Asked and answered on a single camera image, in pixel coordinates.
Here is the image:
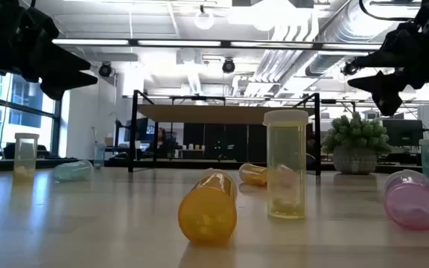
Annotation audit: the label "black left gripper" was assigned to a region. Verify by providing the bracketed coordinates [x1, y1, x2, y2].
[0, 0, 99, 101]

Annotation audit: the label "yellow medicine bottle white cap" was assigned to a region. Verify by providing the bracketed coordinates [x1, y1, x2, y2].
[262, 109, 310, 220]
[13, 132, 40, 184]

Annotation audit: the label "pink medicine bottle white cap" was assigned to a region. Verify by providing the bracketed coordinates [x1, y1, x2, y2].
[383, 169, 429, 232]

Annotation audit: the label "orange medicine bottle white cap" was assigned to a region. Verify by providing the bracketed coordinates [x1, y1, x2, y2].
[238, 162, 268, 188]
[177, 167, 238, 246]

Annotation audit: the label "black ceiling spotlight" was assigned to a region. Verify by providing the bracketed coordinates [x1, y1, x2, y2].
[98, 61, 113, 78]
[221, 57, 236, 74]
[340, 61, 360, 77]

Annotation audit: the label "large window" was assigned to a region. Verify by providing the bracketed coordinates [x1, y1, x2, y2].
[0, 66, 61, 157]

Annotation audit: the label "black computer monitor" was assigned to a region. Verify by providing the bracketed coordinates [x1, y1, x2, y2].
[124, 117, 156, 143]
[381, 118, 424, 147]

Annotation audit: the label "green plant in grey pot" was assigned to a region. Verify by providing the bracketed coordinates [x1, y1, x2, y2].
[320, 111, 393, 176]

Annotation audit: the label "black sofa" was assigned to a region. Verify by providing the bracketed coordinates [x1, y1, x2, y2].
[2, 142, 51, 160]

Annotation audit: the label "long ceiling light bar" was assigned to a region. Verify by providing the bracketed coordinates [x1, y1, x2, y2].
[52, 36, 383, 52]

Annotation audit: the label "person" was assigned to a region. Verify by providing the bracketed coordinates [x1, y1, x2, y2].
[147, 127, 177, 159]

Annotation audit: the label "round white pendant lamp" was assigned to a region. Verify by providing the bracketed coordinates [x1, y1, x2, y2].
[194, 4, 215, 31]

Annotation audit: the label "black partition panels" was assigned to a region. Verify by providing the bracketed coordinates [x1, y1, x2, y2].
[182, 122, 308, 162]

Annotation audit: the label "silver air duct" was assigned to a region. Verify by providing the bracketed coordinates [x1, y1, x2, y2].
[305, 0, 420, 77]

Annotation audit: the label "wooden shelf black metal frame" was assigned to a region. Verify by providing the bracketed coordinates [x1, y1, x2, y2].
[127, 89, 322, 176]

